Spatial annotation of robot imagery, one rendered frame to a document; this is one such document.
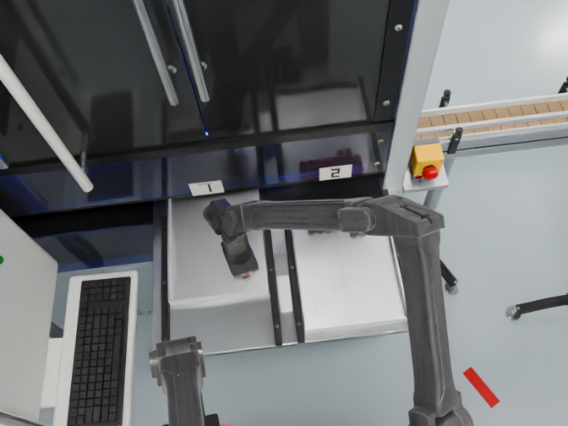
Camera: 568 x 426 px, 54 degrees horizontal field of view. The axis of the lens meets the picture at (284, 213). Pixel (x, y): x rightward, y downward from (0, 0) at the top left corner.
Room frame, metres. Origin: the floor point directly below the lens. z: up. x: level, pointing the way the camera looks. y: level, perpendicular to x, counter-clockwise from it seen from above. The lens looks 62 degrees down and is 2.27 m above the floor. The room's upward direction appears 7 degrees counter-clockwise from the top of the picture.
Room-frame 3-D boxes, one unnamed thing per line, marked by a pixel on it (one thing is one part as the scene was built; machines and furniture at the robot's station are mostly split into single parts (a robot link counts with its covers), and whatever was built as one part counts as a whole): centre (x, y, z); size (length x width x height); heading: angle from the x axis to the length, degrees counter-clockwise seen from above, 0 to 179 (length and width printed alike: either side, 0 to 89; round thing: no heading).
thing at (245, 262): (0.56, 0.12, 1.05); 0.10 x 0.07 x 0.07; 16
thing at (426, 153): (0.79, -0.40, 0.99); 0.08 x 0.07 x 0.07; 0
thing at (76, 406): (0.44, 0.53, 0.82); 0.40 x 0.14 x 0.02; 178
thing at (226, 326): (0.61, 0.02, 0.87); 0.70 x 0.48 x 0.02; 90
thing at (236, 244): (0.57, 0.12, 1.11); 0.07 x 0.06 x 0.07; 29
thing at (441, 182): (0.84, -0.41, 0.87); 0.14 x 0.13 x 0.02; 0
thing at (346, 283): (0.56, -0.15, 0.90); 0.34 x 0.26 x 0.04; 0
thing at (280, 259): (0.52, 0.02, 0.91); 0.14 x 0.03 x 0.06; 0
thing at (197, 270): (0.68, 0.19, 0.90); 0.34 x 0.26 x 0.04; 0
